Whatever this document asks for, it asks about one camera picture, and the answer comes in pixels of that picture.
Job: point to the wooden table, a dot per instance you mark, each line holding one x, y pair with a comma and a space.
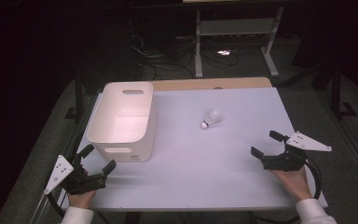
199, 83

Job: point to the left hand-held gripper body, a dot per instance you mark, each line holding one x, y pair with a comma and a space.
85, 183

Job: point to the person's left hand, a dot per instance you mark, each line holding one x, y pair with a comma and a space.
81, 199

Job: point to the white shuttlecock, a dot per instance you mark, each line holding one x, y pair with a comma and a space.
212, 117

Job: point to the white table cover board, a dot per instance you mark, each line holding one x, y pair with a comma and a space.
199, 168

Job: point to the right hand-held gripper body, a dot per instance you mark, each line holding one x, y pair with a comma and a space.
284, 162

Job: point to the person's right hand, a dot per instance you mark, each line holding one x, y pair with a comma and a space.
293, 182

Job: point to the white plastic storage bin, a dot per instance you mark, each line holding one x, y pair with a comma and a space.
121, 124

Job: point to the white metal desk frame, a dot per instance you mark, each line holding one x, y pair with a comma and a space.
236, 26

